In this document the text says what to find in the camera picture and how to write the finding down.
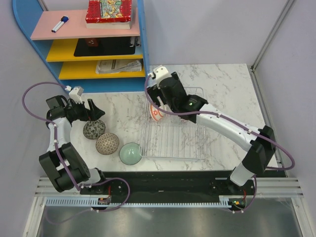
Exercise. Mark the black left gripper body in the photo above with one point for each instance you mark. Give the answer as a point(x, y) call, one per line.
point(78, 112)

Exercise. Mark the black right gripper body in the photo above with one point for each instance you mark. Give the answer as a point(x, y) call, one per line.
point(154, 92)

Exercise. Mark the grey floral bowl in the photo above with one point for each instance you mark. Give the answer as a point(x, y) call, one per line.
point(92, 130)

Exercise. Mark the orange floral bowl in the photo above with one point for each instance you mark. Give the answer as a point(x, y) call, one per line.
point(156, 114)

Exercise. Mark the brown lattice bowl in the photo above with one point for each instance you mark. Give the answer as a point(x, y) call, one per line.
point(107, 144)

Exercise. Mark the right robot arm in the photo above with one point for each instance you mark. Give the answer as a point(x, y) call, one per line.
point(166, 93)

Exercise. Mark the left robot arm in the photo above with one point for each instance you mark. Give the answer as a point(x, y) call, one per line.
point(62, 163)

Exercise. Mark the folded newspaper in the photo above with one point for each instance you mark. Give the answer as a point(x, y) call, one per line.
point(118, 66)

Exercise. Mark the pale green bowl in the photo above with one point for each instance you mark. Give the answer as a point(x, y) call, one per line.
point(130, 154)

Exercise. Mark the dark red box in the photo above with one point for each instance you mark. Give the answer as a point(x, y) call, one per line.
point(92, 42)

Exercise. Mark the blue shelf unit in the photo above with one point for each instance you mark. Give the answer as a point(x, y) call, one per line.
point(66, 54)

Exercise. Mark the blue white marker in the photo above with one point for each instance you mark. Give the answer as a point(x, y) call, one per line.
point(63, 20)

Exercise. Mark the red patterned book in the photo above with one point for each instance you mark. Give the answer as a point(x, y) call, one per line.
point(109, 14)

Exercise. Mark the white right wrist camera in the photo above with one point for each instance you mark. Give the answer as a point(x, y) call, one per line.
point(159, 73)

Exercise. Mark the white wire dish rack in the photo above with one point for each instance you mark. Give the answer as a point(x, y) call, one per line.
point(169, 138)

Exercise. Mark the aluminium frame post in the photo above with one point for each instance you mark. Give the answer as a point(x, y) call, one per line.
point(278, 23)

